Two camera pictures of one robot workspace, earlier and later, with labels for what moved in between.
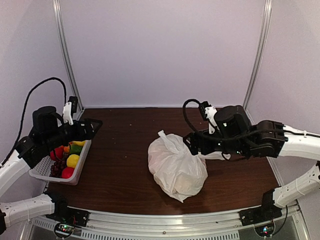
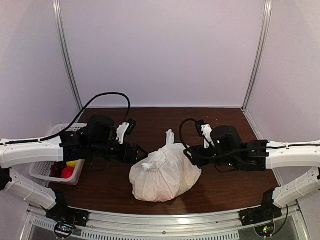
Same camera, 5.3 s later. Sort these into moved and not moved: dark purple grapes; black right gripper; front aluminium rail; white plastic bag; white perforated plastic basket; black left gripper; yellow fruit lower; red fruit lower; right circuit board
Moved: black left gripper; white plastic bag; black right gripper
Not moved: red fruit lower; front aluminium rail; white perforated plastic basket; dark purple grapes; right circuit board; yellow fruit lower
